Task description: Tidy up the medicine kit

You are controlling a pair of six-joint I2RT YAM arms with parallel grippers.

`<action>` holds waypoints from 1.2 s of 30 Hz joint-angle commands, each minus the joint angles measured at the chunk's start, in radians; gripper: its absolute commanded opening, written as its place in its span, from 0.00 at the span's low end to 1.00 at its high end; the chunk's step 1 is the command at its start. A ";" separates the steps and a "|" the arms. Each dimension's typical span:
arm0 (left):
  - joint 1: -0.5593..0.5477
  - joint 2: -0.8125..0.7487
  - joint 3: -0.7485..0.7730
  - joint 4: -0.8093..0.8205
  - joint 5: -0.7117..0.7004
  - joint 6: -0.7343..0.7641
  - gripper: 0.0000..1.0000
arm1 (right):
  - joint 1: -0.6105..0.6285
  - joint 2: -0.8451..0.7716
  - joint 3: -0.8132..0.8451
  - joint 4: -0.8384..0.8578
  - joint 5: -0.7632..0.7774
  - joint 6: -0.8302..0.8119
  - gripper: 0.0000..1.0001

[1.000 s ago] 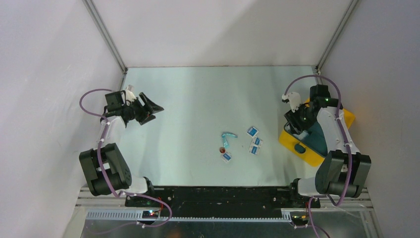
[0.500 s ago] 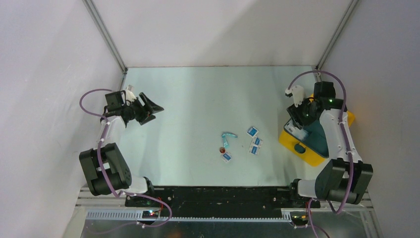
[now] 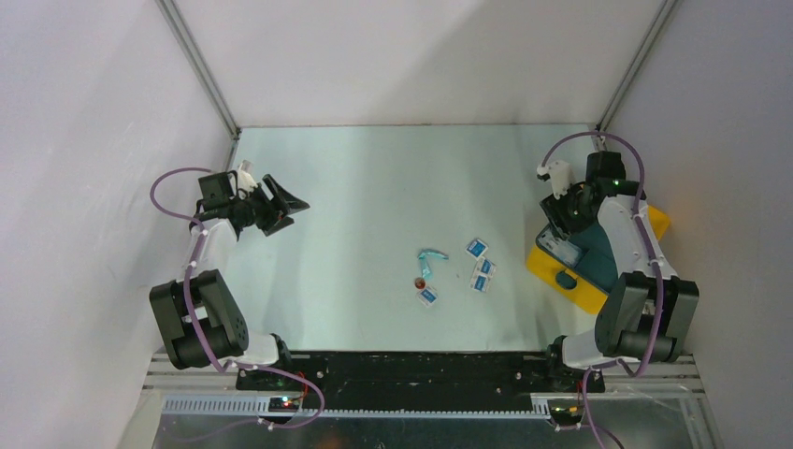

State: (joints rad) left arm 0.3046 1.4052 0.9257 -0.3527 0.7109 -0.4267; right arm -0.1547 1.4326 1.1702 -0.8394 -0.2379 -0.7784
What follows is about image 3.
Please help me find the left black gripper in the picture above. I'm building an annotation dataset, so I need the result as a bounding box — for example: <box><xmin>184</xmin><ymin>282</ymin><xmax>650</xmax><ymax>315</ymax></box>
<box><xmin>231</xmin><ymin>175</ymin><xmax>309</xmax><ymax>237</ymax></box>

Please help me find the teal divided plastic tray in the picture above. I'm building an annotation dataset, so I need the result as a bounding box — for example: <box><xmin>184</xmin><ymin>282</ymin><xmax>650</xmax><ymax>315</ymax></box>
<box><xmin>537</xmin><ymin>224</ymin><xmax>618</xmax><ymax>295</ymax></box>

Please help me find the yellow medicine kit box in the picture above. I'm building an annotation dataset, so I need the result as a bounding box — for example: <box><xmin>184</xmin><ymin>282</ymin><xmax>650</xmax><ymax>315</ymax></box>
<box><xmin>525</xmin><ymin>204</ymin><xmax>671</xmax><ymax>316</ymax></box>

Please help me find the twisted teal wrapper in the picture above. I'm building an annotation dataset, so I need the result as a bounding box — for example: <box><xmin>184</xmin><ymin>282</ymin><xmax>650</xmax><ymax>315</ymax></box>
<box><xmin>417</xmin><ymin>248</ymin><xmax>449</xmax><ymax>281</ymax></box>

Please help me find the white labelled packet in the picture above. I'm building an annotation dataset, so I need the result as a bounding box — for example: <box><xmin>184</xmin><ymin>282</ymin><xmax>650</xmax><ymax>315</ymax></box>
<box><xmin>536</xmin><ymin>228</ymin><xmax>584</xmax><ymax>267</ymax></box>

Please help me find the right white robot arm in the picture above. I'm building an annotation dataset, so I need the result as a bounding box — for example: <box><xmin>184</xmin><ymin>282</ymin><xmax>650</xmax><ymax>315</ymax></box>
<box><xmin>527</xmin><ymin>152</ymin><xmax>699</xmax><ymax>391</ymax></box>

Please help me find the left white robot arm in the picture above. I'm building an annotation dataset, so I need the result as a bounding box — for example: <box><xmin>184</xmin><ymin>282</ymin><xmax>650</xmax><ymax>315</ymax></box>
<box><xmin>149</xmin><ymin>164</ymin><xmax>309</xmax><ymax>390</ymax></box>

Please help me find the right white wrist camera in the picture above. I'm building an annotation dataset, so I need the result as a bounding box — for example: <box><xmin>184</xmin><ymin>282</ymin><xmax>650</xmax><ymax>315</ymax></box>
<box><xmin>537</xmin><ymin>160</ymin><xmax>575</xmax><ymax>199</ymax></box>

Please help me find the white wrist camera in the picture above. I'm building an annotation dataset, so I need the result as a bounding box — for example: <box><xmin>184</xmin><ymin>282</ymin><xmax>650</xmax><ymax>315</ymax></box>
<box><xmin>236</xmin><ymin>160</ymin><xmax>258</xmax><ymax>194</ymax></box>
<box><xmin>537</xmin><ymin>160</ymin><xmax>575</xmax><ymax>199</ymax></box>

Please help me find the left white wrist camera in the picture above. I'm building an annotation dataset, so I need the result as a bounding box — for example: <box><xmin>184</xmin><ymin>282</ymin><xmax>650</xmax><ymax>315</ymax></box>
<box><xmin>236</xmin><ymin>160</ymin><xmax>258</xmax><ymax>194</ymax></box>

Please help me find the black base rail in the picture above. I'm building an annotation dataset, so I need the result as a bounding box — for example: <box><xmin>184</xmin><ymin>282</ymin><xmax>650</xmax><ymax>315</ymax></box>
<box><xmin>235</xmin><ymin>346</ymin><xmax>605</xmax><ymax>413</ymax></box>

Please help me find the grey slotted cable duct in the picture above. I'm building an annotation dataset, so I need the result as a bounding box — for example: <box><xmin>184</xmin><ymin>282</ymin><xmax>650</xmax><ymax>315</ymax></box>
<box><xmin>162</xmin><ymin>396</ymin><xmax>553</xmax><ymax>419</ymax></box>

